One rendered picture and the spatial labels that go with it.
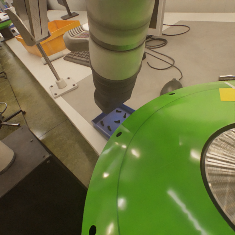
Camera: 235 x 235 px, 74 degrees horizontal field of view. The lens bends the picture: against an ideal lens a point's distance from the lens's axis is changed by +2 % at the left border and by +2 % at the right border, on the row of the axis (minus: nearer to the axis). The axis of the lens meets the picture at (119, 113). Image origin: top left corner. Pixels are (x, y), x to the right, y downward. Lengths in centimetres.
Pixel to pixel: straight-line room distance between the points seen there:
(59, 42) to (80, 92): 56
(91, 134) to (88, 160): 112
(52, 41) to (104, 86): 86
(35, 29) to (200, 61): 52
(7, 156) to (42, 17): 41
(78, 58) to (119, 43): 66
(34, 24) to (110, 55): 34
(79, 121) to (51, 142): 144
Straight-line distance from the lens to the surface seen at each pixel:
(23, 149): 63
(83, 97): 56
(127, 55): 19
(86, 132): 44
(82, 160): 157
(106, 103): 29
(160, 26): 75
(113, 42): 18
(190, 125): 17
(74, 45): 25
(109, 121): 43
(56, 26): 145
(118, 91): 25
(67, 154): 169
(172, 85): 45
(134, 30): 17
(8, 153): 61
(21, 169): 58
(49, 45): 108
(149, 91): 50
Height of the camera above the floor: 122
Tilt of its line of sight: 42 degrees down
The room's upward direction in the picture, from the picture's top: 18 degrees counter-clockwise
